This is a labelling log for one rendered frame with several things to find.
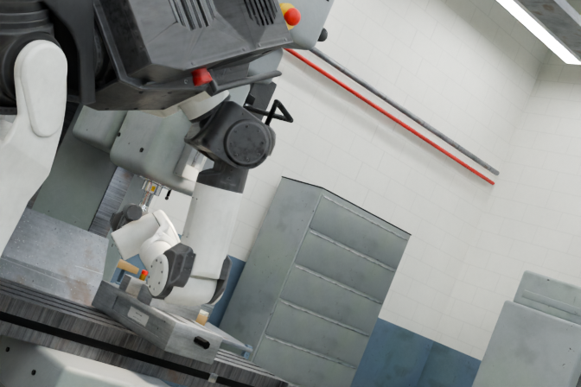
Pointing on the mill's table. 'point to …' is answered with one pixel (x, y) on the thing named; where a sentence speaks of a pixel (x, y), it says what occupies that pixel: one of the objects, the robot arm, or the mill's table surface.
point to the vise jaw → (169, 305)
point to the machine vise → (155, 320)
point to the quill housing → (160, 145)
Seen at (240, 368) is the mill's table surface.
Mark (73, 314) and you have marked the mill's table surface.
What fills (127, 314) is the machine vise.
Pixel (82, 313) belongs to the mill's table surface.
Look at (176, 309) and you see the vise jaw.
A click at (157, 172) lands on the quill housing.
